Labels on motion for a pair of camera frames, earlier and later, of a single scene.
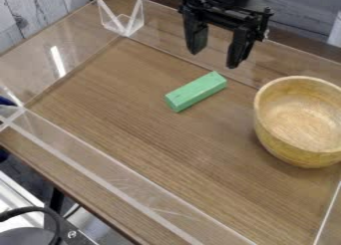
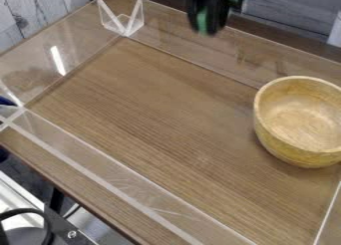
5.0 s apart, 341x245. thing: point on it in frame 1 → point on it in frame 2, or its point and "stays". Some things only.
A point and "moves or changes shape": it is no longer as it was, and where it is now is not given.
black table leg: x=56 y=200 stays
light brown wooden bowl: x=297 y=121 stays
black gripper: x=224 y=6 → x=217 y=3
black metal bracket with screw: x=71 y=236 stays
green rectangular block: x=205 y=86 moves or changes shape
